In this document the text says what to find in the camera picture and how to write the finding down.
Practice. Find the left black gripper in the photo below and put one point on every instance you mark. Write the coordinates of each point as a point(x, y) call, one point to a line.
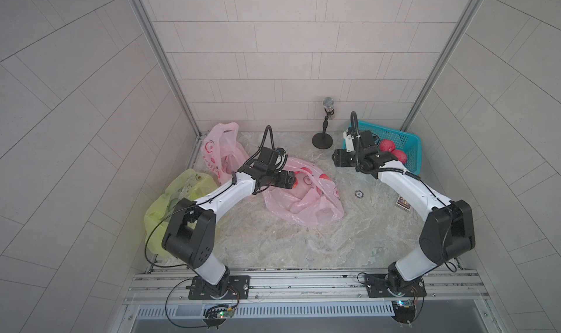
point(281, 182)

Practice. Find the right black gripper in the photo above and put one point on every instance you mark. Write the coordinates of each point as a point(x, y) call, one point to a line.
point(341, 157)

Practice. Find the pink strawberry print plastic bag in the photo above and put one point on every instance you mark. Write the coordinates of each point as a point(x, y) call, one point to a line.
point(221, 151)

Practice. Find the plain pink plastic bag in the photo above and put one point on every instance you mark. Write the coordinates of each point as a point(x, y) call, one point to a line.
point(314, 202)

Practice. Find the yellow-green plastic bag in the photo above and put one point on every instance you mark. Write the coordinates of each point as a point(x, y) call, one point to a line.
point(189, 184)

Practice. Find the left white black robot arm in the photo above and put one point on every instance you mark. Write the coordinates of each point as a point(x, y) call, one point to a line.
point(191, 230)

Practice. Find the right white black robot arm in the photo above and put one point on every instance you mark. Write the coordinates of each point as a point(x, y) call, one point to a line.
point(448, 230)

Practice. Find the microphone on black stand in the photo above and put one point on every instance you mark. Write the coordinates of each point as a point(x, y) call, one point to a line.
point(323, 140)

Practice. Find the teal plastic basket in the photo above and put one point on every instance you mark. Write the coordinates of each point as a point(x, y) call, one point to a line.
point(410, 144)

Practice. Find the small printed card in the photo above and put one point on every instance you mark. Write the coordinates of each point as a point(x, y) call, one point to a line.
point(402, 203)

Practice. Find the left circuit board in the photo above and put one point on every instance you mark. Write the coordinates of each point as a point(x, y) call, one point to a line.
point(217, 315)

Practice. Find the circuit board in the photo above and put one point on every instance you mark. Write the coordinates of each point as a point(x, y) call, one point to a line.
point(217, 315)
point(404, 311)

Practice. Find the right circuit board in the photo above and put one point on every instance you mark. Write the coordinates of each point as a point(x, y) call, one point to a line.
point(404, 311)

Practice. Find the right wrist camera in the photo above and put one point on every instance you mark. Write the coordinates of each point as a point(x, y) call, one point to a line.
point(348, 140)

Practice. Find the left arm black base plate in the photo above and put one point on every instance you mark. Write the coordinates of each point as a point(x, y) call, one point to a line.
point(229, 287)

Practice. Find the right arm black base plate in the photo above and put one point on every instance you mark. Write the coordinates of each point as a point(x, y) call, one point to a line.
point(384, 286)

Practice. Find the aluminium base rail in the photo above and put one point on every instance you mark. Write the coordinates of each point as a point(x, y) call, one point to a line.
point(301, 285)

